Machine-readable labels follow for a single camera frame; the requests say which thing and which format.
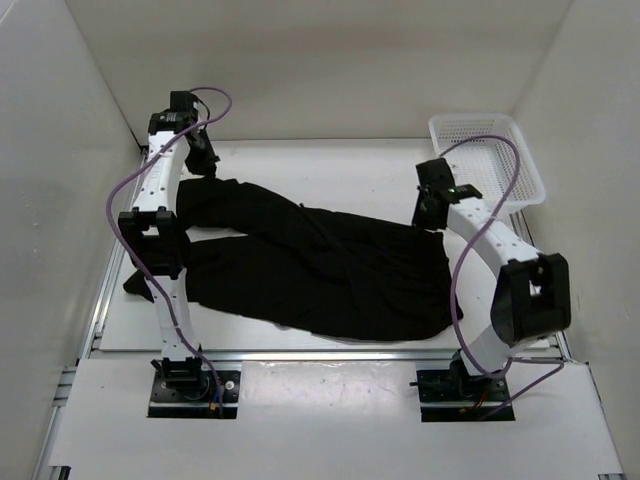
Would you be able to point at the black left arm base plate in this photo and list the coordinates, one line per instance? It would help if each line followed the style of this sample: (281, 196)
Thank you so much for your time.
(184, 393)

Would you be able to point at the aluminium right side rail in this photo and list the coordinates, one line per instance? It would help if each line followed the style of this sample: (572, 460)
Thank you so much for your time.
(556, 339)

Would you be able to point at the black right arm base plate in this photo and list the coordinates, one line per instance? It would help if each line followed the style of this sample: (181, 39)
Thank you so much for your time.
(443, 398)

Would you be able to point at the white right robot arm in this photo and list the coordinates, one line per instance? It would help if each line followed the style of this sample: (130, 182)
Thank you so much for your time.
(515, 265)

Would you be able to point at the aluminium rail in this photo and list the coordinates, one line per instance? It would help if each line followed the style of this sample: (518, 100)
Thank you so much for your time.
(119, 198)
(552, 352)
(556, 339)

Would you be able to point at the aluminium left side rail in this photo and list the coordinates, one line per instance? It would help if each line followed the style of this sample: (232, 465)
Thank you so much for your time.
(119, 198)

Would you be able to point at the black trousers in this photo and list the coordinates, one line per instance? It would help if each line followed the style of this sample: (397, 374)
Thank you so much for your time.
(330, 273)

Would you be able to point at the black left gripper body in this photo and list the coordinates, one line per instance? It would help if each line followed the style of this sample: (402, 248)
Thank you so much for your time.
(202, 157)

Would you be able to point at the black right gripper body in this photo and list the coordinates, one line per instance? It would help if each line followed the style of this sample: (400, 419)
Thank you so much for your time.
(422, 218)

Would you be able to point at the aluminium front rail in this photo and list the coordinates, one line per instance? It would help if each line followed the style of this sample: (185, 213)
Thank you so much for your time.
(552, 352)

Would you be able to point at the white perforated plastic basket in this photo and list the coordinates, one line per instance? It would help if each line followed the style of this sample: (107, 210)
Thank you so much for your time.
(483, 149)

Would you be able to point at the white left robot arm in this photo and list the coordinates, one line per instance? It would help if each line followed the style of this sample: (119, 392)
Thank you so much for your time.
(159, 245)

